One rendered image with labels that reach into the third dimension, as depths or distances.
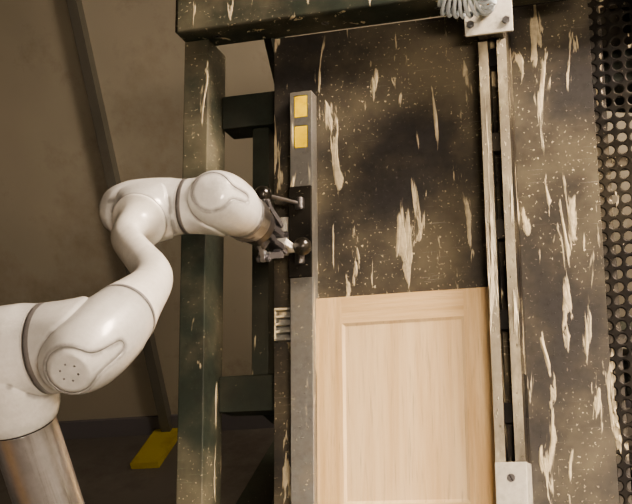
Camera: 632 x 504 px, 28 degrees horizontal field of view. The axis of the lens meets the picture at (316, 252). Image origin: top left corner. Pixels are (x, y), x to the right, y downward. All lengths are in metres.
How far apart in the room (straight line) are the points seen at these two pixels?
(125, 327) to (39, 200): 3.49
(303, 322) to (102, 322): 0.96
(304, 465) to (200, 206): 0.67
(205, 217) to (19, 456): 0.57
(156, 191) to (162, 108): 2.68
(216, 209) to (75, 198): 3.01
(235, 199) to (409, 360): 0.60
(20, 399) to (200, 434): 0.91
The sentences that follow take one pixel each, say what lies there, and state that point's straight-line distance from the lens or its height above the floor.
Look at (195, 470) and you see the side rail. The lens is 2.67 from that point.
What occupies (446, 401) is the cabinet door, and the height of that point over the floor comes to 1.11.
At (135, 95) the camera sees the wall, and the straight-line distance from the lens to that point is 4.95.
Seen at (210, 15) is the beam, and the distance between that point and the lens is 2.86.
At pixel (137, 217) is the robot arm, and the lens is 2.21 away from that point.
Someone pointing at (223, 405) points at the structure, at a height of 1.10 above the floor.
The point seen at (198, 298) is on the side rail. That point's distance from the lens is 2.72.
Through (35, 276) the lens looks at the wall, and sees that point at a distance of 5.35.
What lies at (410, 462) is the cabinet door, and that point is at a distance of 2.57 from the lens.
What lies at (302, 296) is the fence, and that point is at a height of 1.32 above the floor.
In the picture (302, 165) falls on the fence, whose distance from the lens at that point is 2.72.
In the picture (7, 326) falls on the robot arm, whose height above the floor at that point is 1.64.
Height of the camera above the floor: 2.17
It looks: 17 degrees down
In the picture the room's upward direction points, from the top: 10 degrees counter-clockwise
